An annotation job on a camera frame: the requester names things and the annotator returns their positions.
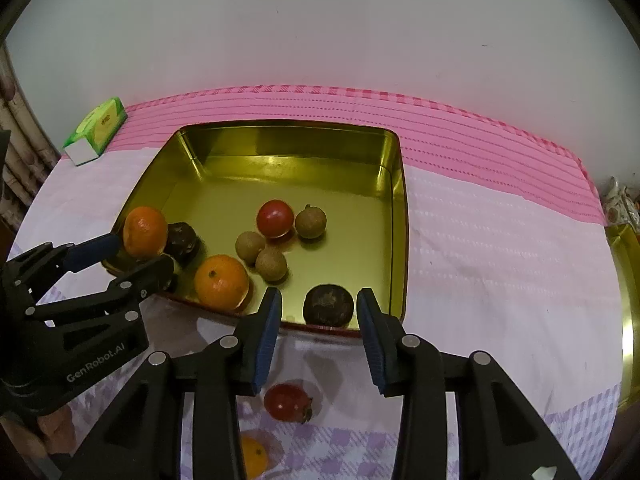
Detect green and white tissue box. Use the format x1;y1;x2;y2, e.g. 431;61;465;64
62;96;129;167

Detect patterned snack packet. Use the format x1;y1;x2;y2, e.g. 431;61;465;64
602;176;640;228

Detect small oval orange mandarin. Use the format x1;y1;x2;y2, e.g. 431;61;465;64
240;436;268;479

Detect gold tin lid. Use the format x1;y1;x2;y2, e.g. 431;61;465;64
605;222;640;408

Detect brown longan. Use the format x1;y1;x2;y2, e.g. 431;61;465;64
235;230;267;265
294;205;328;239
255;247;289;282

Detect red tin box gold inside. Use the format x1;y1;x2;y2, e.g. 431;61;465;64
101;120;410;338

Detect large orange mandarin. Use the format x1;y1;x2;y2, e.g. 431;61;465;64
194;254;250;310

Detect person's left hand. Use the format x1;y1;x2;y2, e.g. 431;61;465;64
37;402;78;458

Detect pink and purple plaid tablecloth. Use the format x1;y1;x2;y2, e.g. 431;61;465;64
0;84;626;480

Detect brown patterned curtain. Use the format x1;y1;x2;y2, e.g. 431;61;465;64
0;45;61;231

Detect orange mandarin with brown scar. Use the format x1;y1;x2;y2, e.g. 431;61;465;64
122;206;169;260

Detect large dark wrinkled fruit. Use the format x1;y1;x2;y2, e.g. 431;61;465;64
303;284;355;328

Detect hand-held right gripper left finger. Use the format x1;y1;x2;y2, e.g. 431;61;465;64
62;287;283;480

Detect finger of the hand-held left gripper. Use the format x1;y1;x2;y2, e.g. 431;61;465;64
5;232;125;307
25;255;177;329

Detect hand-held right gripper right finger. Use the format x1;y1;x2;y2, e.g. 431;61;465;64
356;287;583;480

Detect red cherry tomato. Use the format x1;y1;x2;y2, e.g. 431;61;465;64
256;200;295;239
263;383;314;423

